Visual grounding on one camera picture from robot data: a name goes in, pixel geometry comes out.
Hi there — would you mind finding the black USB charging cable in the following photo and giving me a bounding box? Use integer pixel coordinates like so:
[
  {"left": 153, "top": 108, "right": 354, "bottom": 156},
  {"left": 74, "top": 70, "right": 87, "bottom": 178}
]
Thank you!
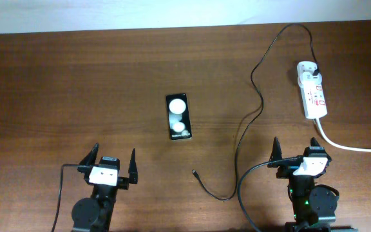
[{"left": 191, "top": 23, "right": 320, "bottom": 202}]

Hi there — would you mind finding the white USB charger adapter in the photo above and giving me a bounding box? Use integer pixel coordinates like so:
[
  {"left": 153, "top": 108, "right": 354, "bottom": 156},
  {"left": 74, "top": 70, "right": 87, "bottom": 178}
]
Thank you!
[{"left": 296, "top": 61, "right": 322, "bottom": 84}]

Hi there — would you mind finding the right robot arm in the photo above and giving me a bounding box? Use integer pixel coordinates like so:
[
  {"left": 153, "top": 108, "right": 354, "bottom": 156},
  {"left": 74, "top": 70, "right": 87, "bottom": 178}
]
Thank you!
[{"left": 267, "top": 138, "right": 357, "bottom": 232}]

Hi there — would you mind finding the black Galaxy smartphone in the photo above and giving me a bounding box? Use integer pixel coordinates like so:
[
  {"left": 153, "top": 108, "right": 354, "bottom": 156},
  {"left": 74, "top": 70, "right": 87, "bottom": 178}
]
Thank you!
[{"left": 166, "top": 93, "right": 193, "bottom": 140}]

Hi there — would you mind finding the white power strip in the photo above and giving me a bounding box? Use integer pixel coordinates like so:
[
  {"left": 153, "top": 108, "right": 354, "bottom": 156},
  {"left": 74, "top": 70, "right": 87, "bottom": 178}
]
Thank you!
[{"left": 296, "top": 61, "right": 328, "bottom": 120}]

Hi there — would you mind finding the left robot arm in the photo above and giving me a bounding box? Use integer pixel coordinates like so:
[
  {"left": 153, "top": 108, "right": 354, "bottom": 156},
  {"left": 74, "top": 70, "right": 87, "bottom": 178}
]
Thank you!
[{"left": 71, "top": 144, "right": 138, "bottom": 232}]

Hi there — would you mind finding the white power strip cord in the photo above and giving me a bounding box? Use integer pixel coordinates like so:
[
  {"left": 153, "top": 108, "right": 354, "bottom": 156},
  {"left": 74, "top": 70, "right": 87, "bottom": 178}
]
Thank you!
[{"left": 314, "top": 117, "right": 371, "bottom": 155}]

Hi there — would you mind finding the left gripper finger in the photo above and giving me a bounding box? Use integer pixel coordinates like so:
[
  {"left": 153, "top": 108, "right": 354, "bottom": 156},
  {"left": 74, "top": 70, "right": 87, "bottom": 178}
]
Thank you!
[
  {"left": 128, "top": 148, "right": 138, "bottom": 184},
  {"left": 79, "top": 142, "right": 99, "bottom": 166}
]

